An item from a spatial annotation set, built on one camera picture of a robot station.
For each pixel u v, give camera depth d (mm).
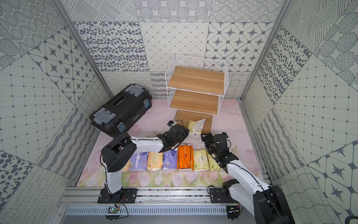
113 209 716
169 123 854
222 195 731
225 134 805
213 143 758
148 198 746
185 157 810
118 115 881
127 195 733
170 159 836
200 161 823
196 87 701
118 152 511
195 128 927
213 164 806
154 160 819
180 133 729
